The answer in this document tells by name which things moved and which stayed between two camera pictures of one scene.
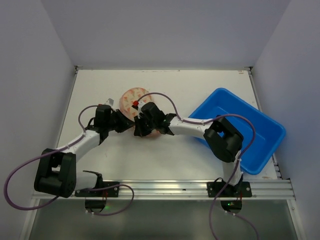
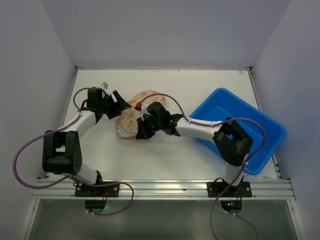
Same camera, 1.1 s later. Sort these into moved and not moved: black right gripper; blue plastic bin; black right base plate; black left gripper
Moved: black left gripper
Not moved: blue plastic bin; black right gripper; black right base plate
